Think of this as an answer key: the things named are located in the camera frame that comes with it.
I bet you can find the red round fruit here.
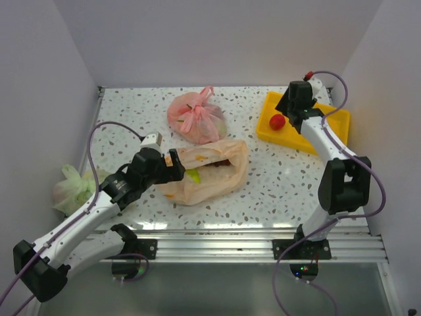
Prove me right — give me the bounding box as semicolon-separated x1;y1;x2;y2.
269;114;286;131

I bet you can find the orange plastic fruit bag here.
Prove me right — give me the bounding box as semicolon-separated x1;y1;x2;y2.
157;140;249;205

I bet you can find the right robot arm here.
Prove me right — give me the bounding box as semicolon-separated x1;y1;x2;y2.
276;80;371;259

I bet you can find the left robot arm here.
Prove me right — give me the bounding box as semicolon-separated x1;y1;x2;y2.
12;147;185;302

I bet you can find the green pear fruit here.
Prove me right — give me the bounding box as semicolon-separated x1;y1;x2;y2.
186;169;201;184

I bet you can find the pink knotted plastic bag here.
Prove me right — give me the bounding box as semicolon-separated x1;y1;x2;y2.
167;86;227;145

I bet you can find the green plastic fruit bag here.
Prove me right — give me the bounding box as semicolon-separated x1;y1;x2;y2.
53;165;96;216

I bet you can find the yellow plastic tray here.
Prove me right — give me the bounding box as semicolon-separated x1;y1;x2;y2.
256;91;351;155

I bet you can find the dark red grape bunch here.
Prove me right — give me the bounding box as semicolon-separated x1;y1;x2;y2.
207;159;231;167

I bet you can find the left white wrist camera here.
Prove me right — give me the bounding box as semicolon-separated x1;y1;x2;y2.
140;132;162;154

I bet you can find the left black base bracket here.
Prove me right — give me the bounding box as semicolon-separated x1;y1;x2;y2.
111;224;158;259

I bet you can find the black base bracket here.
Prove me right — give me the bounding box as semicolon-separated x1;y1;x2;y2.
111;224;158;259
272;239;332;260

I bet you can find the right black base bracket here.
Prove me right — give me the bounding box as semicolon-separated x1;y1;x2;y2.
272;239;332;260

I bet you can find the aluminium frame rail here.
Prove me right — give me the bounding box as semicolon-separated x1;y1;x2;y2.
44;226;391;264

